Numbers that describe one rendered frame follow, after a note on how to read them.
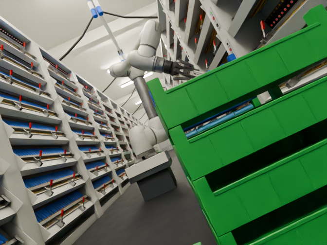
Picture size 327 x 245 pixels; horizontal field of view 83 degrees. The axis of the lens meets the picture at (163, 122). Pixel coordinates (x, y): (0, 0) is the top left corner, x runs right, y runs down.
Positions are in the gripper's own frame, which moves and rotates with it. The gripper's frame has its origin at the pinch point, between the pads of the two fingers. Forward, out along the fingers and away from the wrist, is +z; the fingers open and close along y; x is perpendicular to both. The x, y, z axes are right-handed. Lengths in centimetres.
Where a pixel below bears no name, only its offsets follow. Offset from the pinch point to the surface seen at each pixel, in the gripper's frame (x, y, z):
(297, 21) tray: -51, 9, 21
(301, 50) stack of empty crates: -79, -13, 9
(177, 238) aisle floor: -46, -67, 4
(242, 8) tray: -31.0, 21.7, 8.1
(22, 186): -19, -81, -73
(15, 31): 42, 9, -154
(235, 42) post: -14.8, 15.5, 12.5
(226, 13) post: -12.9, 29.2, 4.9
